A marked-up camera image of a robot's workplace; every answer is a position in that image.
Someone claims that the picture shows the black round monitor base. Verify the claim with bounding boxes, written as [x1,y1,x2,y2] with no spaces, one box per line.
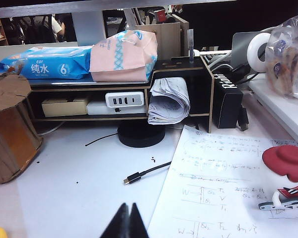
[117,125,166,148]

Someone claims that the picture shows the red book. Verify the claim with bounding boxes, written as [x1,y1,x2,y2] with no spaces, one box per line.
[153,9,167,23]

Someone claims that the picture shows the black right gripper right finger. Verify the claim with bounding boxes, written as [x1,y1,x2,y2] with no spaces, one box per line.
[129,202,149,238]

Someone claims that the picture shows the clear plastic snack bag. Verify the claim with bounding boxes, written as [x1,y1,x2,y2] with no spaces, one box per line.
[264,4,298,100]

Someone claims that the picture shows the white flat slab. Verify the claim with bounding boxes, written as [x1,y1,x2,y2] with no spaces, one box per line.
[248,73,298,152]

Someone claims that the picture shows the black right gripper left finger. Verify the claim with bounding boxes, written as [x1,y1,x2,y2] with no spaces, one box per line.
[99,202,130,238]

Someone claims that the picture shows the white USB charging hub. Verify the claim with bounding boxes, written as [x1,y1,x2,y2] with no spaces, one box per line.
[105,91,145,110]

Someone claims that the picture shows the pink tissue pack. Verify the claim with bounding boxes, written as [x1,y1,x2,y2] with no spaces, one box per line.
[89,29,158,82]

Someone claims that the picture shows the rolled printed paper sheets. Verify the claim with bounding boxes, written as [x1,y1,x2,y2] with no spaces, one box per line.
[148,76,191,125]

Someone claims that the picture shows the black USB-C cable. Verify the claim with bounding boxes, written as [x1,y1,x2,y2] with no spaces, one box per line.
[123,161,172,186]

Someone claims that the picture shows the black box with white lettering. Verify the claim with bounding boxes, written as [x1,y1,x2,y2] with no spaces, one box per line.
[212,70,244,129]

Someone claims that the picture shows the cardboard box marked BOX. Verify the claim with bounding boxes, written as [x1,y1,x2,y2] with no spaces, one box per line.
[0,73,43,184]

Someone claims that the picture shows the red white grey toy figure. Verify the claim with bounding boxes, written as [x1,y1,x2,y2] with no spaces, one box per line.
[258,183,298,211]

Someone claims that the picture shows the black AOC monitor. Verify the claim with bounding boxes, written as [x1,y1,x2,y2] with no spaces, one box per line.
[181,2,298,54]

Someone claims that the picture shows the light wooden organizer box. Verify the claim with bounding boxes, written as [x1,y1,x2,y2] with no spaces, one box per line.
[135,13,190,61]

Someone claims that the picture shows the black power strip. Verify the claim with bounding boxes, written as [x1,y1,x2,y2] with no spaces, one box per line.
[201,51,233,65]

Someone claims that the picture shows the clear standing pen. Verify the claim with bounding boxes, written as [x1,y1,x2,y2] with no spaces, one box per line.
[187,29,195,64]

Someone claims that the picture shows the white flat Apple box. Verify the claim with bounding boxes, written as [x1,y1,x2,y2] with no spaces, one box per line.
[86,100,148,116]

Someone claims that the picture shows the black HDMI plug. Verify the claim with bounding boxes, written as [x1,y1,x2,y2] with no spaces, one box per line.
[237,104,249,132]

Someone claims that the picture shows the handwritten white paper sheet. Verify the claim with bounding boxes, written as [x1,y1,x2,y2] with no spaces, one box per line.
[148,125,298,238]

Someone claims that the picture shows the black wooden desk shelf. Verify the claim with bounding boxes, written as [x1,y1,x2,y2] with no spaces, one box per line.
[27,56,216,133]

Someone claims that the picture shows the person with black backpack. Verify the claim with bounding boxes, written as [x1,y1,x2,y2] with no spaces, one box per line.
[1,13,73,45]

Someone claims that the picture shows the beige flat box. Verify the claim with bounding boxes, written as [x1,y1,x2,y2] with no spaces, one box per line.
[41,97,90,118]

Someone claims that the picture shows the red hat-shaped toy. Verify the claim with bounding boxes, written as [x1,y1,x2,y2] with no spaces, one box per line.
[262,145,298,184]

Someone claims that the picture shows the white ring-shaped holder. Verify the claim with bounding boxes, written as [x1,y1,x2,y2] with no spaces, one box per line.
[247,33,271,73]

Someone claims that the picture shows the thin black wire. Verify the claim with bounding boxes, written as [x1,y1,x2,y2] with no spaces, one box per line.
[85,132,119,147]

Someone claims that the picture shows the blue wet wipes pack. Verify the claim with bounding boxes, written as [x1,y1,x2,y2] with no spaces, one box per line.
[0,46,95,80]

